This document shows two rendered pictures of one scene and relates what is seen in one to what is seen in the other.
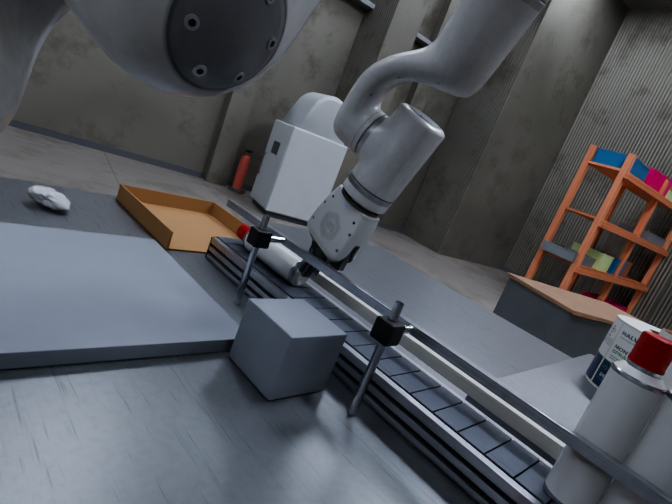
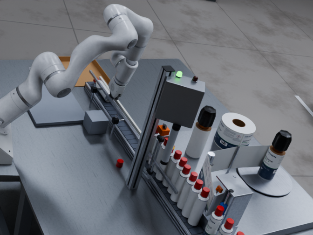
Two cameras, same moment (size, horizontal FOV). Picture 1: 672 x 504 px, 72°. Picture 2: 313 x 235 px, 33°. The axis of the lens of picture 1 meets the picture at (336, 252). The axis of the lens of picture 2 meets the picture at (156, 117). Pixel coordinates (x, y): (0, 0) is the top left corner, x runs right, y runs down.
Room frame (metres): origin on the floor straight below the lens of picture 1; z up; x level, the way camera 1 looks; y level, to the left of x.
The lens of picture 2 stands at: (-1.68, -0.72, 2.47)
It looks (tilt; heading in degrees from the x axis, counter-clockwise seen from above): 32 degrees down; 11
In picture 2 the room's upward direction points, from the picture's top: 18 degrees clockwise
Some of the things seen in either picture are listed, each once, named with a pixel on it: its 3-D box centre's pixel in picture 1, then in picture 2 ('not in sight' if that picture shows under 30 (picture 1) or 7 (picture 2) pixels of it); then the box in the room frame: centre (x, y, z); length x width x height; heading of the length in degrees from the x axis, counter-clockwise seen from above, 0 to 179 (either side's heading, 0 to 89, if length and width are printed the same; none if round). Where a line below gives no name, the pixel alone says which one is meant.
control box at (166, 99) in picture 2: not in sight; (180, 99); (0.26, -0.43, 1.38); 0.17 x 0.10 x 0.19; 104
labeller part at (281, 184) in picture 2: not in sight; (264, 176); (0.73, -0.93, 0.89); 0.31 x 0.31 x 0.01
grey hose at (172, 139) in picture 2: not in sight; (170, 144); (0.22, -0.46, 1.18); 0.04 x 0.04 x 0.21
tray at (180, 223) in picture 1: (194, 221); (82, 71); (1.06, 0.34, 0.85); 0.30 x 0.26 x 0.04; 48
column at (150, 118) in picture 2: not in sight; (148, 131); (0.26, -0.34, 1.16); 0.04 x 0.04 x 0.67; 48
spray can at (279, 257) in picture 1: (269, 250); (102, 88); (0.86, 0.12, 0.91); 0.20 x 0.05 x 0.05; 49
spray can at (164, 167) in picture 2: not in sight; (165, 162); (0.35, -0.45, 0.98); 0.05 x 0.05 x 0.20
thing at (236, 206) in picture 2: not in sight; (223, 206); (0.19, -0.78, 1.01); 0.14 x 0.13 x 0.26; 48
